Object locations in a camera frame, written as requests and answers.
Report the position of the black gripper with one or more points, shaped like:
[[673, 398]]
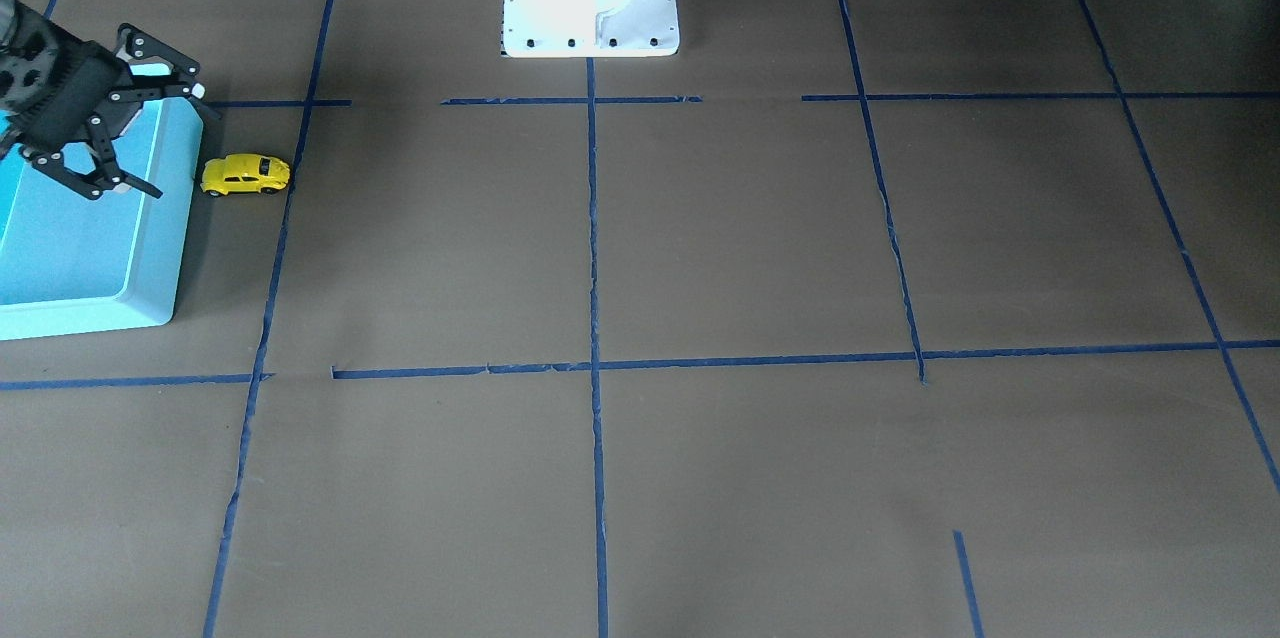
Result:
[[82, 90]]

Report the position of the yellow beetle toy car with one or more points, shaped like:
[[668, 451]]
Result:
[[244, 172]]

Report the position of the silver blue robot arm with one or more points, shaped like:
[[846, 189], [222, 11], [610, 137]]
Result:
[[120, 117]]

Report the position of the turquoise plastic storage bin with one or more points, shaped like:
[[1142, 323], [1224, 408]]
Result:
[[70, 265]]

